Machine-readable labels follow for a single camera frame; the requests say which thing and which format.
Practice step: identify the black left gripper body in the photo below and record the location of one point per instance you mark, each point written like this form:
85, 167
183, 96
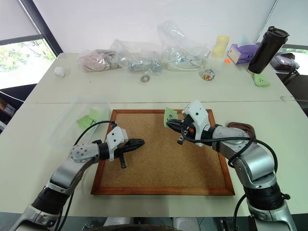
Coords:
125, 149

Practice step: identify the black window frame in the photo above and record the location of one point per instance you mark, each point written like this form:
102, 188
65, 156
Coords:
45, 31

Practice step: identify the black bag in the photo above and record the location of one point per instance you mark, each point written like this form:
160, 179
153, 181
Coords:
286, 63

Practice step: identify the dark shelf unit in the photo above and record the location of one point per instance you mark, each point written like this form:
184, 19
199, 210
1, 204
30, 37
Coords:
9, 108

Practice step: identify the clear bag with metal parts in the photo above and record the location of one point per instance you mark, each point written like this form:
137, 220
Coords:
139, 61

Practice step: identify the clear plastic box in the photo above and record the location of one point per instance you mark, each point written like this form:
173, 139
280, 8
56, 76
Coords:
65, 125

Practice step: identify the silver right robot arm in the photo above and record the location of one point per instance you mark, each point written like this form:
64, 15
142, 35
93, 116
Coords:
255, 158

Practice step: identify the orange pushpin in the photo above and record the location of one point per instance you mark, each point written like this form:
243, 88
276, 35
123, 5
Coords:
227, 61

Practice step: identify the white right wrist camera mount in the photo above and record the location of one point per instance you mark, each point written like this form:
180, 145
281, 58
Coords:
198, 118

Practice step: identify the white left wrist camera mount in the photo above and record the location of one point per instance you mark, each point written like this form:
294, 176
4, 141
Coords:
116, 139

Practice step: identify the clear jar of pushpins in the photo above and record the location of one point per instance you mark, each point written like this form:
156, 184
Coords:
209, 75

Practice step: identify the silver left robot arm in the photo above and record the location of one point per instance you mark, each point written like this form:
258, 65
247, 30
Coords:
65, 170

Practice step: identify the wood-framed cork board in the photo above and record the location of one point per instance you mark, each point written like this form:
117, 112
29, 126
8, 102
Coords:
158, 154

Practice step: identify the green sticky note stack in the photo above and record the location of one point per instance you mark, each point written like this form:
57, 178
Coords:
261, 81

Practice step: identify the purple tissue box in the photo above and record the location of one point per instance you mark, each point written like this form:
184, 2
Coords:
243, 54

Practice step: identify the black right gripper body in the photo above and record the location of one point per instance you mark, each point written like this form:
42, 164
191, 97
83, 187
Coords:
188, 125

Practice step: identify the black travel tumbler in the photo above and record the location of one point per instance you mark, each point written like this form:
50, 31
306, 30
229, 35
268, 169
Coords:
267, 50

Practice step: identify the pale yellow plastic container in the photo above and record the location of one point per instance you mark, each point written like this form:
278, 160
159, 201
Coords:
220, 47

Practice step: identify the clear bag with pink cloth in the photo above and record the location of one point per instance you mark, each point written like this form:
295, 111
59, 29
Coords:
96, 60

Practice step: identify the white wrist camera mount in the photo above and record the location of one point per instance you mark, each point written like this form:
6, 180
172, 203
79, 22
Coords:
198, 118
116, 139

